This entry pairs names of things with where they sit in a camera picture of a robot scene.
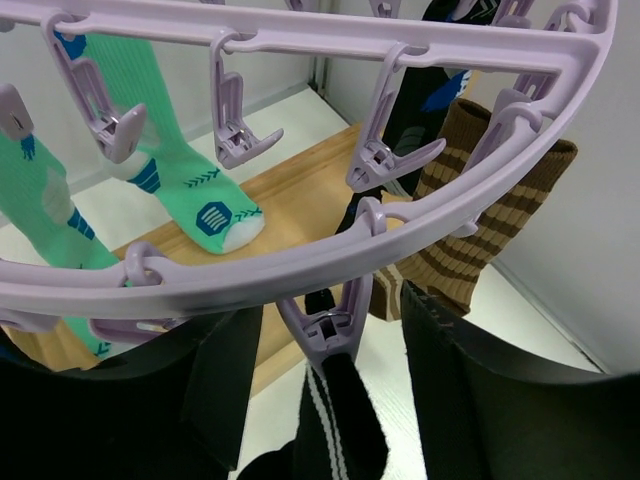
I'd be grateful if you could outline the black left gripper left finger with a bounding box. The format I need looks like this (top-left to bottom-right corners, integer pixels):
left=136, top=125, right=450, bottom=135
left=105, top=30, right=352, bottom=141
left=1, top=307, right=263, bottom=479

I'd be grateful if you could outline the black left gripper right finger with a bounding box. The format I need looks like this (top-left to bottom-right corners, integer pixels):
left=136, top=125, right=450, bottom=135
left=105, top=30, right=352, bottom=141
left=401, top=282, right=639, bottom=479

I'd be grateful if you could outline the black white striped sock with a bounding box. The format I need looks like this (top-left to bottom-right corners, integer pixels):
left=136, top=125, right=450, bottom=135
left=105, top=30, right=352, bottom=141
left=238, top=275, right=389, bottom=480

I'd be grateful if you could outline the green sock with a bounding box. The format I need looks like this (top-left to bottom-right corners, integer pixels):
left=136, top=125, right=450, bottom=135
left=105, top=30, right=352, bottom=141
left=0, top=127, right=131, bottom=359
left=56, top=34, right=265, bottom=255

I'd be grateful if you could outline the lilac round clip hanger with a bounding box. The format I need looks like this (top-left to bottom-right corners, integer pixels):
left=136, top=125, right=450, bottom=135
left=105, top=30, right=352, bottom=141
left=0, top=0, right=621, bottom=369

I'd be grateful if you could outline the brown striped sock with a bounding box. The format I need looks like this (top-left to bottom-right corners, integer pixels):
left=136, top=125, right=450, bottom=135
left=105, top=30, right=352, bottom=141
left=369, top=99, right=578, bottom=322

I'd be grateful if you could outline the black blue sock right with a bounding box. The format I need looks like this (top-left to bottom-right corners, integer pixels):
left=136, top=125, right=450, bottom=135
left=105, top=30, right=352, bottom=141
left=337, top=0, right=501, bottom=233

